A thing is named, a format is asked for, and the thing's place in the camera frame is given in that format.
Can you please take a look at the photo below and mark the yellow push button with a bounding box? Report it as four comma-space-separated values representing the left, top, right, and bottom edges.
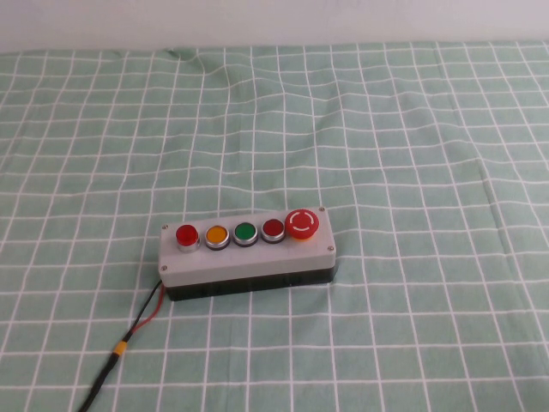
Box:
203, 225, 231, 251

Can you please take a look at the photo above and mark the grey black button switch box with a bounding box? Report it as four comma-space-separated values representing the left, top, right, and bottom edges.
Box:
157, 206, 337, 303

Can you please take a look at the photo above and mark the red indicator lamp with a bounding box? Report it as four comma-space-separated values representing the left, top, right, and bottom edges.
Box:
175, 224, 202, 254

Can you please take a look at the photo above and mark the red mushroom emergency stop button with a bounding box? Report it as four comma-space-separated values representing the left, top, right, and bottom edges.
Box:
285, 209, 321, 243

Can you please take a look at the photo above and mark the flat red push button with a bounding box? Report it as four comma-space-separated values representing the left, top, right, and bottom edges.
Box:
261, 218, 287, 245

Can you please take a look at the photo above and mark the black red power cable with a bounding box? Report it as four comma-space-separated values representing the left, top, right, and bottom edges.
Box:
71, 281, 166, 412

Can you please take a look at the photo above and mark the green white checked tablecloth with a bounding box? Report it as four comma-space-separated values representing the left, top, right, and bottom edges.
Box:
0, 40, 549, 412

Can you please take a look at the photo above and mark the green push button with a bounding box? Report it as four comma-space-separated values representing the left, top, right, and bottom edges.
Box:
232, 221, 260, 248

